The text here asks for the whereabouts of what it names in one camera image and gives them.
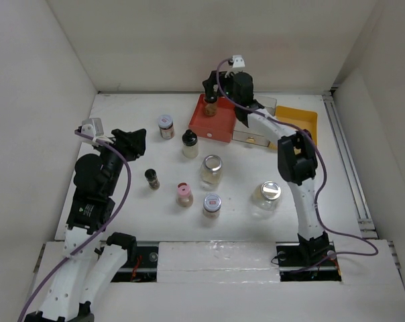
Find white powder bottle black cap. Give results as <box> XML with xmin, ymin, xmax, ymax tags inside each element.
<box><xmin>182</xmin><ymin>129</ymin><xmax>198</xmax><ymax>159</ymax></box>

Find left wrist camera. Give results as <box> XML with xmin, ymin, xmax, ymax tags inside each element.
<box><xmin>77</xmin><ymin>117</ymin><xmax>105</xmax><ymax>145</ymax></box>

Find purple cable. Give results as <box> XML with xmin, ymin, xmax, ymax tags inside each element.
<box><xmin>215</xmin><ymin>57</ymin><xmax>380</xmax><ymax>272</ymax></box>
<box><xmin>17</xmin><ymin>129</ymin><xmax>133</xmax><ymax>322</ymax></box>

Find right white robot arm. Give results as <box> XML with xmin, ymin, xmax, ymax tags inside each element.
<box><xmin>202</xmin><ymin>70</ymin><xmax>330</xmax><ymax>274</ymax></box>

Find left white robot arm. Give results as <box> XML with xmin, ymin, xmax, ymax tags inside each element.
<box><xmin>18</xmin><ymin>127</ymin><xmax>146</xmax><ymax>321</ymax></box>

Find white foam front block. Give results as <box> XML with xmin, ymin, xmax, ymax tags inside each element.
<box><xmin>157</xmin><ymin>241</ymin><xmax>280</xmax><ymax>284</ymax></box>

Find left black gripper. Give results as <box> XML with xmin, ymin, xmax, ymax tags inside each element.
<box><xmin>93</xmin><ymin>127</ymin><xmax>146</xmax><ymax>195</ymax></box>

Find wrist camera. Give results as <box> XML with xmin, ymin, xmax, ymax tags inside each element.
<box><xmin>77</xmin><ymin>117</ymin><xmax>105</xmax><ymax>145</ymax></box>
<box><xmin>228</xmin><ymin>55</ymin><xmax>245</xmax><ymax>70</ymax></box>

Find white-lid dark spice jar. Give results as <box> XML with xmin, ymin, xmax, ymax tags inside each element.
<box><xmin>158</xmin><ymin>114</ymin><xmax>174</xmax><ymax>140</ymax></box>

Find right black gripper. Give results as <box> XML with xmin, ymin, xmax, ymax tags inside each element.
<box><xmin>202</xmin><ymin>70</ymin><xmax>239</xmax><ymax>106</ymax></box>

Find round glass jar metal lid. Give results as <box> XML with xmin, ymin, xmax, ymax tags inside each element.
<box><xmin>250</xmin><ymin>180</ymin><xmax>282</xmax><ymax>219</ymax></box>

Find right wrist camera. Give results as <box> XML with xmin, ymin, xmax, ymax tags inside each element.
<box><xmin>228</xmin><ymin>55</ymin><xmax>245</xmax><ymax>70</ymax></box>

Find orange-red plastic tray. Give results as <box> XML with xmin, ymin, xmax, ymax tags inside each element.
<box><xmin>188</xmin><ymin>94</ymin><xmax>236</xmax><ymax>143</ymax></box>

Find clear plastic tray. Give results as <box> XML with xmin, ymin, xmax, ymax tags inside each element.
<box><xmin>232</xmin><ymin>94</ymin><xmax>277</xmax><ymax>147</ymax></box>

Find small dark pepper bottle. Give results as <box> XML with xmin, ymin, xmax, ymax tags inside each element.
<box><xmin>144</xmin><ymin>168</ymin><xmax>160</xmax><ymax>190</ymax></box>

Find white-lid beige spice jar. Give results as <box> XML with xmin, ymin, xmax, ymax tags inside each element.
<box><xmin>202</xmin><ymin>193</ymin><xmax>222</xmax><ymax>227</ymax></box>

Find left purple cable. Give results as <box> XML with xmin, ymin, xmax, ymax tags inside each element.
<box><xmin>17</xmin><ymin>129</ymin><xmax>133</xmax><ymax>322</ymax></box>

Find pink-cap spice bottle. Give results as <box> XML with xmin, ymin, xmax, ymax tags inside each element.
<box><xmin>176</xmin><ymin>182</ymin><xmax>193</xmax><ymax>208</ymax></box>

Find square glass jar beige grains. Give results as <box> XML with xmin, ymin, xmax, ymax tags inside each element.
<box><xmin>200</xmin><ymin>154</ymin><xmax>223</xmax><ymax>186</ymax></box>

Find brown spice bottle black cap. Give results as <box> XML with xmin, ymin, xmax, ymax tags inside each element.
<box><xmin>203</xmin><ymin>95</ymin><xmax>217</xmax><ymax>117</ymax></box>

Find yellow plastic tray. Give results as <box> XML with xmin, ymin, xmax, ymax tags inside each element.
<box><xmin>275</xmin><ymin>105</ymin><xmax>318</xmax><ymax>144</ymax></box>

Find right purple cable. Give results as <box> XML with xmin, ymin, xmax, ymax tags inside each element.
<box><xmin>215</xmin><ymin>57</ymin><xmax>380</xmax><ymax>272</ymax></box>

